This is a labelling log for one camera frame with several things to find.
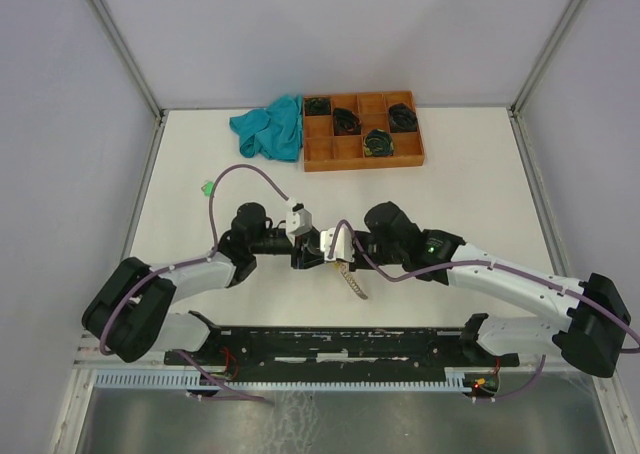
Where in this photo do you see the metal key organizer ring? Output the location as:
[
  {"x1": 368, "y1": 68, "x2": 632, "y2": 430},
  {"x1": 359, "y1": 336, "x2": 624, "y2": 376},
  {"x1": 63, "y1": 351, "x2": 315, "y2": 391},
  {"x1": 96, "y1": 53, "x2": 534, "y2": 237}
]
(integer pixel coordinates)
[{"x1": 332, "y1": 258, "x2": 371, "y2": 303}]

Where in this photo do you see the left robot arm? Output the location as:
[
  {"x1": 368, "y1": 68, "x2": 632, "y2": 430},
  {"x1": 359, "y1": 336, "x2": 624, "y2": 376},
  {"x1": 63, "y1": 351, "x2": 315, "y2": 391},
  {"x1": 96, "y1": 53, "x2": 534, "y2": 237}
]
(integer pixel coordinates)
[{"x1": 81, "y1": 202, "x2": 324, "y2": 364}]

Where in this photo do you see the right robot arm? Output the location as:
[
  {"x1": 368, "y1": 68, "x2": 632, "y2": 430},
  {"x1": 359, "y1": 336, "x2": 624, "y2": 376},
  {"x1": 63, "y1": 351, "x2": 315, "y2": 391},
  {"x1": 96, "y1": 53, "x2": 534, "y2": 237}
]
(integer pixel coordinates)
[{"x1": 351, "y1": 202, "x2": 639, "y2": 378}]

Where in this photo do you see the wooden compartment tray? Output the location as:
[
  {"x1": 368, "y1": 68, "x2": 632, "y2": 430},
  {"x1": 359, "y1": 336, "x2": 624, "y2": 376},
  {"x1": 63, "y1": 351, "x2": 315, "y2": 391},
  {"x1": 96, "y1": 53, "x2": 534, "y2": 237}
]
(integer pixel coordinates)
[{"x1": 302, "y1": 91, "x2": 425, "y2": 172}]

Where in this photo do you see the green tag key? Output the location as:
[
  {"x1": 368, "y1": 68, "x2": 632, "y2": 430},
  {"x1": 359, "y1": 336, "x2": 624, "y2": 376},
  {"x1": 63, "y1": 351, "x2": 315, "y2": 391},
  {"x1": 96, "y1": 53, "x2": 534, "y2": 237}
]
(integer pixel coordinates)
[{"x1": 201, "y1": 181, "x2": 215, "y2": 197}]

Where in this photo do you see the teal cloth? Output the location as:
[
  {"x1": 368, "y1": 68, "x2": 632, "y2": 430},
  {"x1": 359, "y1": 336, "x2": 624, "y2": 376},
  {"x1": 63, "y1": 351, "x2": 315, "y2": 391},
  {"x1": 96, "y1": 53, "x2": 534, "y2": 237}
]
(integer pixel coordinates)
[{"x1": 229, "y1": 95, "x2": 303, "y2": 163}]

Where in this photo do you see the rolled black orange sock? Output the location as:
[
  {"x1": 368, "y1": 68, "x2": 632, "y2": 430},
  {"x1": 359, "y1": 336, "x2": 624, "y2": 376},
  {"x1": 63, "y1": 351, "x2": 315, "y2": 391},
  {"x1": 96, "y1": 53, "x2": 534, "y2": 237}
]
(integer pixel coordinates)
[{"x1": 332, "y1": 107, "x2": 362, "y2": 136}]

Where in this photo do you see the rolled dark sock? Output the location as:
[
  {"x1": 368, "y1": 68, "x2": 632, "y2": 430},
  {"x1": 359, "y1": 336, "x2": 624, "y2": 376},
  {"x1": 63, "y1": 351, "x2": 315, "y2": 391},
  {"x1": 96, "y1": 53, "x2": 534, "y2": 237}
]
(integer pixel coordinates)
[{"x1": 304, "y1": 97, "x2": 331, "y2": 117}]

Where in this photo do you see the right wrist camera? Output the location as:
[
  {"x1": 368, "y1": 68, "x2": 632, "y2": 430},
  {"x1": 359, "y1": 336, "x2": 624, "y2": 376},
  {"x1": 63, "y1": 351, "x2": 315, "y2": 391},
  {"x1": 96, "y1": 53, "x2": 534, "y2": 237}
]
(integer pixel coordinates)
[{"x1": 320, "y1": 227, "x2": 354, "y2": 263}]

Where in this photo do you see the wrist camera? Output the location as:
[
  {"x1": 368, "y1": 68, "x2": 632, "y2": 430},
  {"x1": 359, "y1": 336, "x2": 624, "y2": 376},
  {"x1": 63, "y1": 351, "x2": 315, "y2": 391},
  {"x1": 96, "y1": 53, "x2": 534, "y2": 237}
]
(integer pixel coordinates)
[
  {"x1": 320, "y1": 227, "x2": 354, "y2": 263},
  {"x1": 285, "y1": 201, "x2": 313, "y2": 238}
]

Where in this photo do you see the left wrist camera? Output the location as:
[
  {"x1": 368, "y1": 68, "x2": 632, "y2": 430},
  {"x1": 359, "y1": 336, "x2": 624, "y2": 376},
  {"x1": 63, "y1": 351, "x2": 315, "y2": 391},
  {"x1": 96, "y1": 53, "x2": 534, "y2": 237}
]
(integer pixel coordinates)
[{"x1": 285, "y1": 201, "x2": 313, "y2": 238}]

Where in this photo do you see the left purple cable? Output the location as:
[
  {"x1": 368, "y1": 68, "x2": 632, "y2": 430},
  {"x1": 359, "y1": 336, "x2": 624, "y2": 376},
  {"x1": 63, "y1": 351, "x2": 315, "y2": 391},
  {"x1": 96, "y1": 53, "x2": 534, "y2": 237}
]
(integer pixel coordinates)
[{"x1": 99, "y1": 164, "x2": 299, "y2": 356}]

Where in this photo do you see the purple cable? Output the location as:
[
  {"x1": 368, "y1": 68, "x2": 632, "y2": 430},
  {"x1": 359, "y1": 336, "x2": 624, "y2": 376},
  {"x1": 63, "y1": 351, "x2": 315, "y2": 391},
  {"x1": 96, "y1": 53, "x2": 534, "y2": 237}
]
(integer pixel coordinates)
[
  {"x1": 327, "y1": 218, "x2": 640, "y2": 353},
  {"x1": 99, "y1": 164, "x2": 299, "y2": 356}
]

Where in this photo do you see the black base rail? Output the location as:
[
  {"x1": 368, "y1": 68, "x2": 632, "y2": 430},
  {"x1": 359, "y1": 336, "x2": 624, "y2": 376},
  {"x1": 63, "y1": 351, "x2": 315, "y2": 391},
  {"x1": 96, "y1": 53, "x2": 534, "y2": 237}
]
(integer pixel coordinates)
[{"x1": 191, "y1": 326, "x2": 520, "y2": 383}]

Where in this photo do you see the white cable duct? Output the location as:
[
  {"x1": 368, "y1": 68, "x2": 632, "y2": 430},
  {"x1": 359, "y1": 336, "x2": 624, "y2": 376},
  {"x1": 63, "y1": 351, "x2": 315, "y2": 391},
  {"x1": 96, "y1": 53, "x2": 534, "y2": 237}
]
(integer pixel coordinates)
[{"x1": 94, "y1": 369, "x2": 471, "y2": 393}]

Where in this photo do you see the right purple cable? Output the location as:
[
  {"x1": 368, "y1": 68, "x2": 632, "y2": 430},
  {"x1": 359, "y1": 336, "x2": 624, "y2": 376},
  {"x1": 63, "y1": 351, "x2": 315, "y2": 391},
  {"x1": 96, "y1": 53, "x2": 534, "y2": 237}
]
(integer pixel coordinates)
[{"x1": 327, "y1": 218, "x2": 640, "y2": 353}]

